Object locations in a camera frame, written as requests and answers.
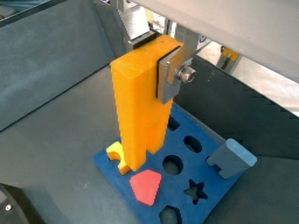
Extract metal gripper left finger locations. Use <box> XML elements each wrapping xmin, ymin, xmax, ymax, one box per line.
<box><xmin>112</xmin><ymin>0</ymin><xmax>156</xmax><ymax>51</ymax></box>

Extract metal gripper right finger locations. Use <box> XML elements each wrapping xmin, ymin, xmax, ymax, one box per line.
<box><xmin>156</xmin><ymin>24</ymin><xmax>207</xmax><ymax>104</ymax></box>

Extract long yellow double-square block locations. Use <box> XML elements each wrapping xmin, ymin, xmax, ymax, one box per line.
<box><xmin>110</xmin><ymin>35</ymin><xmax>179</xmax><ymax>171</ymax></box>

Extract light blue double-round block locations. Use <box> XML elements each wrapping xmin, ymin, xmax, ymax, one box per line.
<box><xmin>207</xmin><ymin>138</ymin><xmax>258</xmax><ymax>179</ymax></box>

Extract blue shape-sorter board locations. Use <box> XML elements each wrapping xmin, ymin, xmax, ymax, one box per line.
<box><xmin>94</xmin><ymin>106</ymin><xmax>242</xmax><ymax>224</ymax></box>

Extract short yellow notched block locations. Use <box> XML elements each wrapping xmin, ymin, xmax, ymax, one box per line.
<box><xmin>107</xmin><ymin>142</ymin><xmax>131</xmax><ymax>175</ymax></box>

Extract red pentagon block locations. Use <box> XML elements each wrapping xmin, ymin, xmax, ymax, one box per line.
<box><xmin>130</xmin><ymin>170</ymin><xmax>162</xmax><ymax>207</ymax></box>

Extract black curved stand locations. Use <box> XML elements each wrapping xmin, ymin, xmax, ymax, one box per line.
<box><xmin>0</xmin><ymin>183</ymin><xmax>46</xmax><ymax>224</ymax></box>

